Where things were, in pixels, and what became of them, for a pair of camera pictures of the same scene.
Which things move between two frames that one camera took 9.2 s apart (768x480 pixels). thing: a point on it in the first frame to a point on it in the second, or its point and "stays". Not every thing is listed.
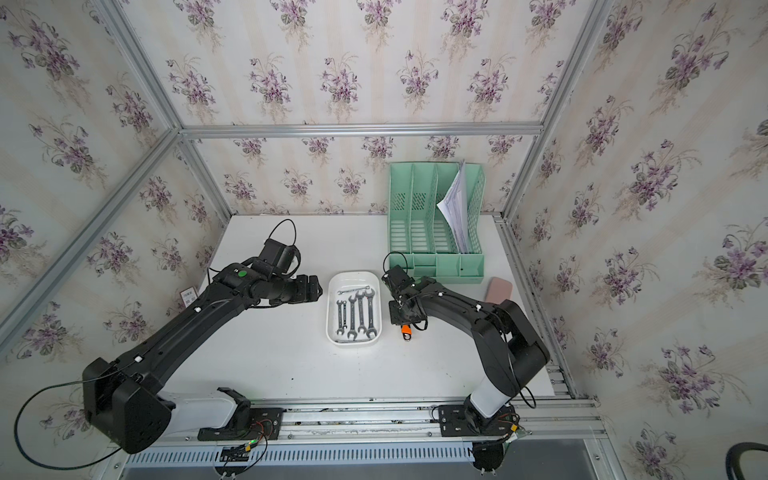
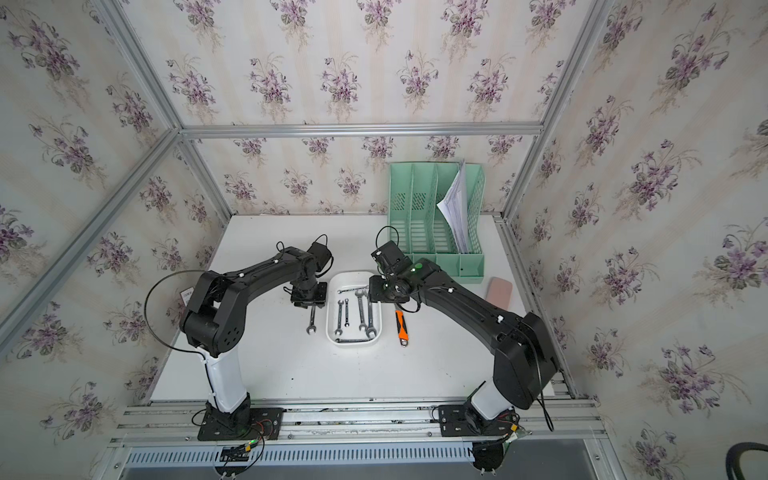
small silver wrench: [352, 331] to [312, 315]
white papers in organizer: [453, 203] stays
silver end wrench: [361, 296] stays
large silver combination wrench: [371, 331] stays
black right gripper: [393, 318] to [373, 290]
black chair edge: [733, 457] stays
